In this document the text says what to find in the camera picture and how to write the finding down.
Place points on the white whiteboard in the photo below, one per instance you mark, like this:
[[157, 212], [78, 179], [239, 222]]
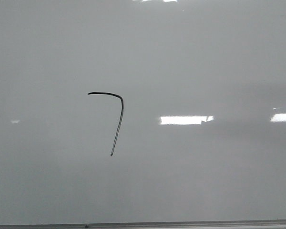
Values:
[[142, 111]]

